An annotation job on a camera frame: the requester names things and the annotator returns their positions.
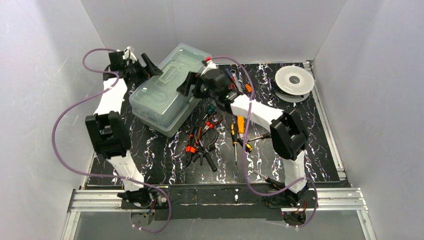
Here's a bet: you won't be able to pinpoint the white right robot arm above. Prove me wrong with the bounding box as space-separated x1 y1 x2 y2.
176 68 309 202

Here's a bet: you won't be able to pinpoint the white filament spool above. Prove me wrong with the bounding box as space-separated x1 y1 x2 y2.
273 65 315 103

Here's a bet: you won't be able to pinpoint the claw hammer black handle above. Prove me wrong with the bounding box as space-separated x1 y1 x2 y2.
224 68 252 95

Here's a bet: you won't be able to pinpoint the black yellow screwdriver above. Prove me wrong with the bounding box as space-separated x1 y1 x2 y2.
230 123 238 165

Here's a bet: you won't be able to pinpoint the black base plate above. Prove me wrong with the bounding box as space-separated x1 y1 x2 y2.
117 183 318 221

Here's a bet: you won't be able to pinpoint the red handled cutter pliers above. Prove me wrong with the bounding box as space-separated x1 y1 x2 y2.
201 115 224 135

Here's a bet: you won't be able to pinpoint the black orange pliers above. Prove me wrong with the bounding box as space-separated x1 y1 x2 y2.
184 126 204 168

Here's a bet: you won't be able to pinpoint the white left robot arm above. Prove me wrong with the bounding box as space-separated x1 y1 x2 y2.
85 46 163 201

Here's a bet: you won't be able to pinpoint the grey green tool box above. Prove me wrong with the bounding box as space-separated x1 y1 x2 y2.
130 94 200 137

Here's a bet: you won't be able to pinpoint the black long nose pliers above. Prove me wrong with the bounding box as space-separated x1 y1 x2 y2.
192 127 219 173

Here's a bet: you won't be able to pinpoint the green stubby screwdriver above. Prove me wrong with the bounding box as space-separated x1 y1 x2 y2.
203 104 216 120

